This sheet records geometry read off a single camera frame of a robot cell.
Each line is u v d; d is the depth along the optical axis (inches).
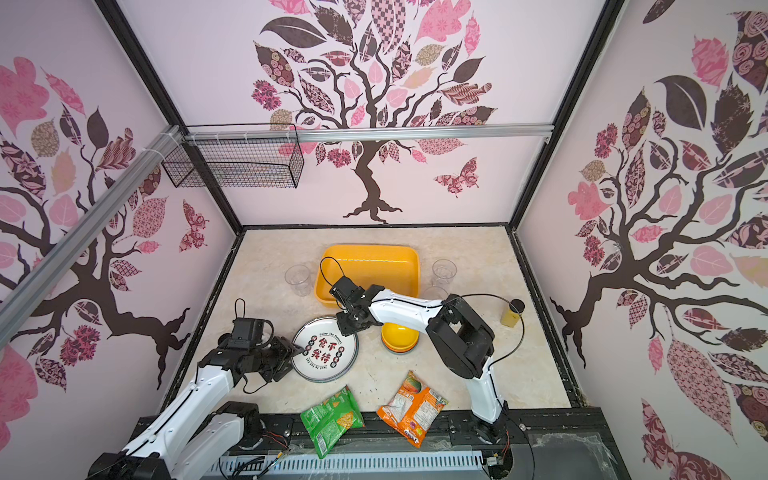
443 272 40.6
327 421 28.3
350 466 27.4
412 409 29.2
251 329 26.4
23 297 19.8
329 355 33.4
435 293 37.3
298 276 39.1
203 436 21.4
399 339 34.1
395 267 42.4
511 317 34.4
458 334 20.3
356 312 25.5
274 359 28.8
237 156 37.2
